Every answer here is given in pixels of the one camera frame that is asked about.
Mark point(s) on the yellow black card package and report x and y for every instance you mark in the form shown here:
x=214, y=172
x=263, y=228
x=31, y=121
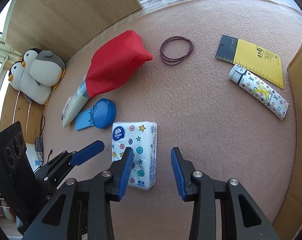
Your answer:
x=252, y=57

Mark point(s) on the rear grey penguin plush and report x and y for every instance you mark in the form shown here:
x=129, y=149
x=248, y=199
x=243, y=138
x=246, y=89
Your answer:
x=32, y=90

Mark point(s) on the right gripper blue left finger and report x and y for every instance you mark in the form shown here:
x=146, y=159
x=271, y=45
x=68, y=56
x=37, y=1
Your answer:
x=116, y=184

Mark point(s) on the Vinda tissue pack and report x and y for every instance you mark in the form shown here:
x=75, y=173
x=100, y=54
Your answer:
x=142, y=138

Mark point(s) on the blue round compact mirror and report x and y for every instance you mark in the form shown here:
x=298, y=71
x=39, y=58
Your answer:
x=101, y=115

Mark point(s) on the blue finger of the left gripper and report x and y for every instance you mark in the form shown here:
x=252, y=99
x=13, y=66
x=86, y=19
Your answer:
x=88, y=152

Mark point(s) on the cardboard box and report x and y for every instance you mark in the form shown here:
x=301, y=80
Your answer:
x=288, y=223

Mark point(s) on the grey penguin plush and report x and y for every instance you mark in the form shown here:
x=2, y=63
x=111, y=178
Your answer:
x=32, y=90
x=44, y=66

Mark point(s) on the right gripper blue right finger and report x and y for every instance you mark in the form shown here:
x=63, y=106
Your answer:
x=186, y=182

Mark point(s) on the wooden headboard panel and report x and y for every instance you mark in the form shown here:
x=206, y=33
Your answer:
x=62, y=26

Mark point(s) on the front grey penguin plush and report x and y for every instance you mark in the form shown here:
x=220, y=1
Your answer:
x=44, y=66

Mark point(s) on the red cloth pouch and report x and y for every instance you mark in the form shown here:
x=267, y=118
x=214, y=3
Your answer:
x=114, y=63

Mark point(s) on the cream tube blue cap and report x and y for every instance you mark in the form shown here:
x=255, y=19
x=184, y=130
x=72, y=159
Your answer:
x=74, y=104

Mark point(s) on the white patterned tube case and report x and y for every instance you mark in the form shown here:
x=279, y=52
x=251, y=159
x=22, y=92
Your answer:
x=259, y=90

